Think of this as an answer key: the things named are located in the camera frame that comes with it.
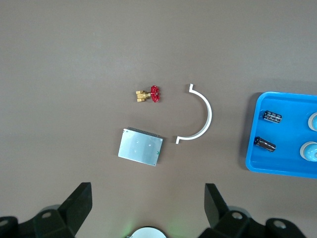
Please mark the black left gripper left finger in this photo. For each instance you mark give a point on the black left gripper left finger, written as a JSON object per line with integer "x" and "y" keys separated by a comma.
{"x": 71, "y": 210}

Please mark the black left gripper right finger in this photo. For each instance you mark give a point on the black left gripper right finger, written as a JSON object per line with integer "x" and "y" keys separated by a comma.
{"x": 218, "y": 213}

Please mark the dark brown cylindrical capacitor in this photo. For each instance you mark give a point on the dark brown cylindrical capacitor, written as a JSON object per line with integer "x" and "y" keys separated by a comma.
{"x": 265, "y": 144}
{"x": 273, "y": 116}

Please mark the blue plastic tray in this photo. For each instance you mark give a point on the blue plastic tray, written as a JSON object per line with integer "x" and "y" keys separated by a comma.
{"x": 287, "y": 153}

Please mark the silver metal power supply box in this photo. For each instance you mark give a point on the silver metal power supply box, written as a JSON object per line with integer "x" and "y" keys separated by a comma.
{"x": 140, "y": 147}

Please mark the brass valve red handwheel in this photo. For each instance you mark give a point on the brass valve red handwheel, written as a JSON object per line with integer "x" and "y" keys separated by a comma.
{"x": 143, "y": 95}

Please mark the white curved plastic bracket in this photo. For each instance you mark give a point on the white curved plastic bracket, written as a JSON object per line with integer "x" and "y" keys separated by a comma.
{"x": 209, "y": 116}

